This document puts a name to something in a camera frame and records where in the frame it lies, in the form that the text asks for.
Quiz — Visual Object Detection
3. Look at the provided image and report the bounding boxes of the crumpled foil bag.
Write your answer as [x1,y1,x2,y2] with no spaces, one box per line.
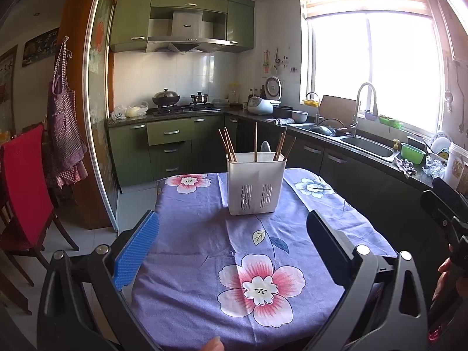
[422,159,445,180]

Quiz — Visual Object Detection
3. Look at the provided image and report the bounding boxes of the green base cabinets under stove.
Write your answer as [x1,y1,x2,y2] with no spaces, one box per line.
[107,113,238,187]

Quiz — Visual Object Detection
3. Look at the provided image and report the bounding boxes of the white plates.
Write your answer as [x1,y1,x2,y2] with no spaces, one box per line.
[431,132,454,154]

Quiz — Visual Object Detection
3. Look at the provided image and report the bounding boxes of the person's left hand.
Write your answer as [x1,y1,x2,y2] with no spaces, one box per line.
[203,335,224,351]

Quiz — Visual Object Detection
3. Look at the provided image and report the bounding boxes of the framed wall picture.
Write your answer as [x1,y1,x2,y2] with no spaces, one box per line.
[0,45,18,132]

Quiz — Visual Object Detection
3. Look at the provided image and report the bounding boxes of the white bucket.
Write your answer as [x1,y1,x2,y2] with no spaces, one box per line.
[442,142,468,191]

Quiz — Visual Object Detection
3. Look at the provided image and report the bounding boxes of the hanging ladle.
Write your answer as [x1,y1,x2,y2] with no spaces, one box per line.
[444,55,454,112]

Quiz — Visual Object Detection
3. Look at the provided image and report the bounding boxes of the purple floral tablecloth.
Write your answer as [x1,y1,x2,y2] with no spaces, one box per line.
[130,168,399,351]

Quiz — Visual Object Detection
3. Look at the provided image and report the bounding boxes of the kitchen window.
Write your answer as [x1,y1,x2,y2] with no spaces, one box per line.
[302,0,450,136]

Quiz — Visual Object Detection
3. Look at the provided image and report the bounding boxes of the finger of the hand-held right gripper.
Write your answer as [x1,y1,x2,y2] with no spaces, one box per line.
[420,189,462,244]

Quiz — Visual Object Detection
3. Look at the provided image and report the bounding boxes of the green plastic basin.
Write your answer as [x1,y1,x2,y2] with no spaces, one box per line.
[401,142,426,165]

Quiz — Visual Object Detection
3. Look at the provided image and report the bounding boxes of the white plastic utensil holder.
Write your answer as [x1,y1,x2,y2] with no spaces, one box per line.
[227,152,286,216]

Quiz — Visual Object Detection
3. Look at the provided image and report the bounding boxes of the black wok with lid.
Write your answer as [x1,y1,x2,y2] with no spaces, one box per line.
[152,88,181,108]

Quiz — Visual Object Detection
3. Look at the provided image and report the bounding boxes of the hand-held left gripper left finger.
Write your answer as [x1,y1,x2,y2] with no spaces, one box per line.
[37,209,161,351]

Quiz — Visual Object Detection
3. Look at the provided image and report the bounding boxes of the dark wall poster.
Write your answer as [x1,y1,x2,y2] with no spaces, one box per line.
[22,27,60,67]

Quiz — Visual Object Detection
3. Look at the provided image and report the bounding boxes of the gas stove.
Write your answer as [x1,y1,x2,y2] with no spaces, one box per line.
[152,104,222,116]

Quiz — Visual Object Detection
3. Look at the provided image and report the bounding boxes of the small chrome faucet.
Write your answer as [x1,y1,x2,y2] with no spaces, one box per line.
[306,92,326,125]

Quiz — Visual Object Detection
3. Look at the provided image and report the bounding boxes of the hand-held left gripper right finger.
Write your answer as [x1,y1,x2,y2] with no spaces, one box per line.
[305,209,429,351]

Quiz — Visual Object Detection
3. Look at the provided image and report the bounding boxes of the white plastic bag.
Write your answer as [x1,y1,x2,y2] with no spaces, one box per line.
[111,101,149,119]

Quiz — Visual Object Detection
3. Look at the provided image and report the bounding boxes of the green upper cabinets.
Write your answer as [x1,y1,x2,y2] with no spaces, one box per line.
[110,0,255,54]

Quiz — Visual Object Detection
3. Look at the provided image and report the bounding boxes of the black pan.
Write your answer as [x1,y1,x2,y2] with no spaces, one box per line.
[312,118,346,137]

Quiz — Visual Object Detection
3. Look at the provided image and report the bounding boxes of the patterned dish rag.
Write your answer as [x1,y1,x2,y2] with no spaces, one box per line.
[395,158,417,178]

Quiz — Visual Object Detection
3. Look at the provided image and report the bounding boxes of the grooved brown wooden chopstick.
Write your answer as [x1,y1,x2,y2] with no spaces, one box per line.
[224,126,238,163]

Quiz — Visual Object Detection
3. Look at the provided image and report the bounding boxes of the tall chrome faucet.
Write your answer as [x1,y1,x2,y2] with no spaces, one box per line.
[349,82,378,136]

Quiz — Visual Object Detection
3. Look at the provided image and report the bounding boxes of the checkered apron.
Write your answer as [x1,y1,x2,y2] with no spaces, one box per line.
[47,37,88,189]

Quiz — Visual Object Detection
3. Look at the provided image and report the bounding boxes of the wooden cutting board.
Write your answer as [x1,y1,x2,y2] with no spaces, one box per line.
[319,95,357,127]

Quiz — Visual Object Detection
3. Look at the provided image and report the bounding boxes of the steel range hood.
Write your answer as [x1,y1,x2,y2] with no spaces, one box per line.
[146,10,231,54]

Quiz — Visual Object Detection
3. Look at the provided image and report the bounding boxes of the steel double sink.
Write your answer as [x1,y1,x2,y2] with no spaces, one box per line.
[289,122,399,161]

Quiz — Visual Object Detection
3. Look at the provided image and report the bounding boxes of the red-handled wooden chopstick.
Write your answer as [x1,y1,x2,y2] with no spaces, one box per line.
[272,126,288,162]

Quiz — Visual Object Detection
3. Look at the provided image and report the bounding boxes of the person's right hand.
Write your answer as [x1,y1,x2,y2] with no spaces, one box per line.
[432,257,456,302]

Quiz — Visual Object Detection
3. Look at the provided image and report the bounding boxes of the wooden pillar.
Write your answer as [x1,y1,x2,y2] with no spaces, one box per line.
[58,0,110,231]

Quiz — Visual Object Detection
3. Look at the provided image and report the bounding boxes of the red chair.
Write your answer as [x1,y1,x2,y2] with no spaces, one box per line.
[0,124,79,315]

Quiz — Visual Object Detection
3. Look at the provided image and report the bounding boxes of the dark base cabinets under sink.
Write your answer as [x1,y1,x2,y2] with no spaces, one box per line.
[225,115,439,235]

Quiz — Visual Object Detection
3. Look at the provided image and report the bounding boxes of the tapered light wooden chopstick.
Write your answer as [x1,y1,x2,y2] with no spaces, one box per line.
[282,137,297,161]

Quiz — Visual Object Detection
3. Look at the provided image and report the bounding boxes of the white rice cooker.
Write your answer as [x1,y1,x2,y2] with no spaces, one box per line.
[247,96,273,115]

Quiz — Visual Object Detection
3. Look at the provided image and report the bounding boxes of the sliding glass door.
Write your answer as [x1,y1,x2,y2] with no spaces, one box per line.
[86,0,121,233]

